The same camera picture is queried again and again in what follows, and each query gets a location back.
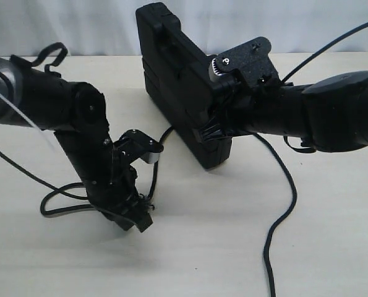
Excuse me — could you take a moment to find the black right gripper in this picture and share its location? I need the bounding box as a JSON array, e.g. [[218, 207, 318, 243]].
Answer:
[[192, 80, 281, 144]]

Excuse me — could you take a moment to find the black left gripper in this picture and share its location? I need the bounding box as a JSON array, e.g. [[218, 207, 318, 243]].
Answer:
[[84, 146, 154, 233]]

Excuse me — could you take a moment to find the black plastic carrying case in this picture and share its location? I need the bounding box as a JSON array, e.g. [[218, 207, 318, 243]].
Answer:
[[135, 2, 234, 170]]

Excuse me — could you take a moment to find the black cord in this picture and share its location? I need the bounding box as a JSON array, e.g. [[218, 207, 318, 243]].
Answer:
[[40, 126, 298, 297]]

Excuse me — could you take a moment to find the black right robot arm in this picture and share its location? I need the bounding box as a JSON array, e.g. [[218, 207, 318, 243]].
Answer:
[[194, 71, 368, 153]]

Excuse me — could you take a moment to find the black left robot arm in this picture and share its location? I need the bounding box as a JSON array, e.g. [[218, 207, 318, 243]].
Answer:
[[0, 56, 163, 231]]

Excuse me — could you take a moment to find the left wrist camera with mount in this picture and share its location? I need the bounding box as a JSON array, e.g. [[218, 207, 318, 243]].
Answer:
[[114, 129, 164, 165]]

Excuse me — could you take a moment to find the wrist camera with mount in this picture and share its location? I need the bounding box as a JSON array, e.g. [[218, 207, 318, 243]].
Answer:
[[114, 129, 164, 165], [208, 37, 281, 88]]

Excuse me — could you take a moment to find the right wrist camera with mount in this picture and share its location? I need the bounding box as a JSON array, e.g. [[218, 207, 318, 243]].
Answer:
[[208, 37, 281, 88]]

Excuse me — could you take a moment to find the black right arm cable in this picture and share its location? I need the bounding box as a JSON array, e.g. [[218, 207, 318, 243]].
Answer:
[[279, 19, 368, 84]]

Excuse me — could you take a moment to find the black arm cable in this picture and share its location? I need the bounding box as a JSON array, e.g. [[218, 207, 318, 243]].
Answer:
[[279, 19, 368, 84], [0, 43, 88, 192]]

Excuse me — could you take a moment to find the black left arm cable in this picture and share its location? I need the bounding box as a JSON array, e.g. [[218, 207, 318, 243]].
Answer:
[[0, 43, 88, 192]]

